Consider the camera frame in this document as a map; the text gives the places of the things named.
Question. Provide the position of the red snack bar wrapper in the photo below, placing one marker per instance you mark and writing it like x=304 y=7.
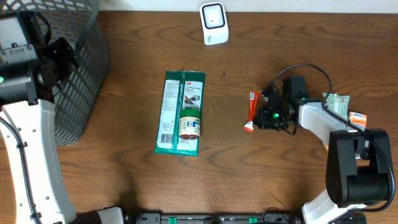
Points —
x=253 y=101

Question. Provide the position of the orange tissue pack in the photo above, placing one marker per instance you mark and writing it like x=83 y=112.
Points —
x=358 y=118
x=325 y=146

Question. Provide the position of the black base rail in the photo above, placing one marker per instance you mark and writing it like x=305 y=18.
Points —
x=155 y=218

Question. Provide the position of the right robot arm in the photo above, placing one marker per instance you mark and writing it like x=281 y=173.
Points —
x=359 y=171

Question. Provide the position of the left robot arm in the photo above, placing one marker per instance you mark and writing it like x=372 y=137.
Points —
x=32 y=66

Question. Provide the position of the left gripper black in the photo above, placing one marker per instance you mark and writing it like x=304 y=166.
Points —
x=61 y=58

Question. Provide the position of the mint green wipes packet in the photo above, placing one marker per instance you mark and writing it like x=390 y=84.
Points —
x=338 y=104

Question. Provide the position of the green lid glass jar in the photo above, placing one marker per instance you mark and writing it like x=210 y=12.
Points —
x=189 y=124

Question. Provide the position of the grey plastic mesh basket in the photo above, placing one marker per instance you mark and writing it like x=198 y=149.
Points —
x=74 y=20

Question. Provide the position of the green 3M gloves package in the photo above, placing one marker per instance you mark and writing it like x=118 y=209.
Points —
x=183 y=89

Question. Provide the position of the white barcode scanner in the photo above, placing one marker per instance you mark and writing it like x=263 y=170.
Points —
x=214 y=23

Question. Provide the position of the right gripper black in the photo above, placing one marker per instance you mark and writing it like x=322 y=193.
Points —
x=264 y=122

